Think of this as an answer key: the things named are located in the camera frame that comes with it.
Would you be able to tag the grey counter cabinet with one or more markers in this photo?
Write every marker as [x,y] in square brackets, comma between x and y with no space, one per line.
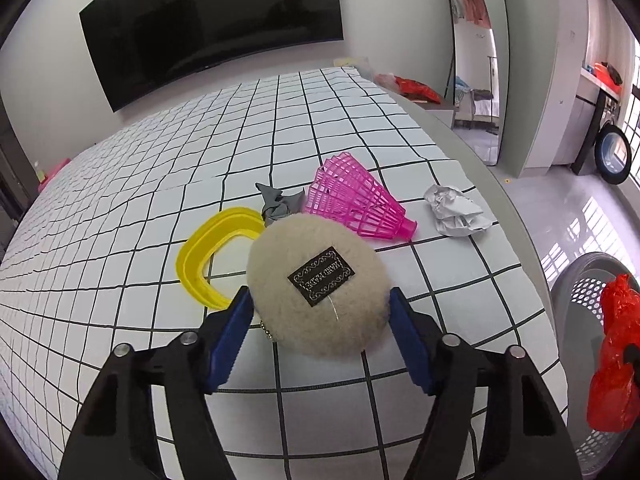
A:
[565,130]

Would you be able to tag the crumpled white paper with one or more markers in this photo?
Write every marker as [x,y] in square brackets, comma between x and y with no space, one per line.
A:
[452,210]

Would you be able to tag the grey perforated laundry basket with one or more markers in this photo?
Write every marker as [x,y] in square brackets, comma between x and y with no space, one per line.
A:
[575,300]

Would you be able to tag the standing floor mirror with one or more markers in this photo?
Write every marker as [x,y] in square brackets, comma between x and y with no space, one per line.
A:
[475,85]

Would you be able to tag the low grey cabinet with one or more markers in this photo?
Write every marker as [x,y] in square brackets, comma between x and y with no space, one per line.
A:
[442,110]

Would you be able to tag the dark wooden cabinet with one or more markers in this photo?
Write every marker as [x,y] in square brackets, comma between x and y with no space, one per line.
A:
[10,180]

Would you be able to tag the black wall television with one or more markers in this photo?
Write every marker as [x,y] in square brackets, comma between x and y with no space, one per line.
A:
[210,25]

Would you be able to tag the large red plastic bag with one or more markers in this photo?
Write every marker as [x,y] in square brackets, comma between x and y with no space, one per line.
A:
[612,390]

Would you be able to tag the pink plastic mesh cone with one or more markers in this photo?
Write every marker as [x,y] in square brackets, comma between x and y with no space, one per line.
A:
[350,195]

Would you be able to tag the pink object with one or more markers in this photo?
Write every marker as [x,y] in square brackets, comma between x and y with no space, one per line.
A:
[52,175]

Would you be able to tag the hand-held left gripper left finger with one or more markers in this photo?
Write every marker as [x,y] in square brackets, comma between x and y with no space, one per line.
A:
[227,340]

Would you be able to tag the black window grille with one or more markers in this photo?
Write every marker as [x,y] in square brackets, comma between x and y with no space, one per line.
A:
[636,92]

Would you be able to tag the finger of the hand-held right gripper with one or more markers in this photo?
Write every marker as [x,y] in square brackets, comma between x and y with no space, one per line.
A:
[632,352]

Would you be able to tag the beige fluffy round pouch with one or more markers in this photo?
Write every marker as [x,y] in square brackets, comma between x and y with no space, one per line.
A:
[280,280]

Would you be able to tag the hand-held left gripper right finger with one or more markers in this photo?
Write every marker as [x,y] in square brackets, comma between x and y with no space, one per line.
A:
[410,340]

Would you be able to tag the washing machine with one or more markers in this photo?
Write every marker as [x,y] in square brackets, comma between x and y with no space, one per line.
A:
[612,152]

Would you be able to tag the orange basin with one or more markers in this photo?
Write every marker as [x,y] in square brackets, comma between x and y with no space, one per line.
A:
[602,72]

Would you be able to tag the grey crumpled cloth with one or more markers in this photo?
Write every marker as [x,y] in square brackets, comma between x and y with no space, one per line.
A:
[275,207]

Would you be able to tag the small red plastic bag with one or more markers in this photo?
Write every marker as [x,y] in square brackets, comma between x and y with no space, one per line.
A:
[417,89]

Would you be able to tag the tall white wardrobe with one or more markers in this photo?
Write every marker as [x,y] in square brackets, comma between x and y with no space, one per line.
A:
[550,85]

